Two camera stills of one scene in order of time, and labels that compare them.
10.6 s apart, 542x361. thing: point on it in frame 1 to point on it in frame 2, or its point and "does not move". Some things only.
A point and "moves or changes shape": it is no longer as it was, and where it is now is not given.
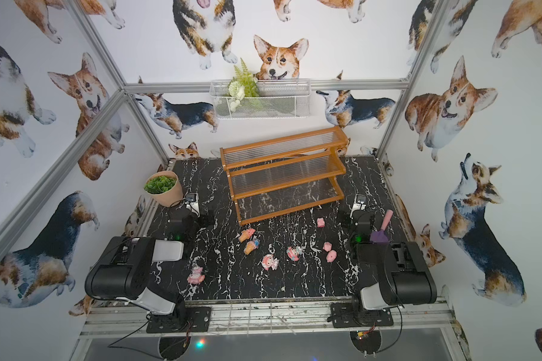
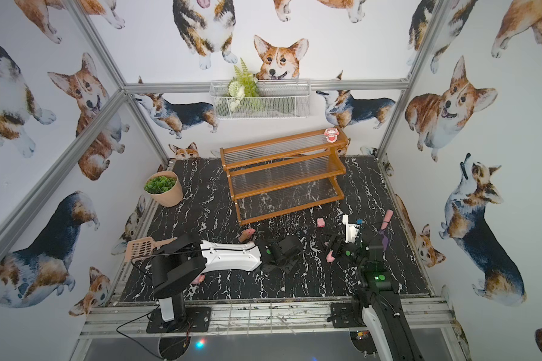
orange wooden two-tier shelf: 278,175 does not move
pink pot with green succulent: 164,187 does not move
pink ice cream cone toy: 246,235 does not move
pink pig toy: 331,256 does not move
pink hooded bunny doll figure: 196,275 does not move
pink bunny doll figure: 293,253 moves or changes shape
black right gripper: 345,221 to 335,241
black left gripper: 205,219 to 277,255
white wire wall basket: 276,98 does not move
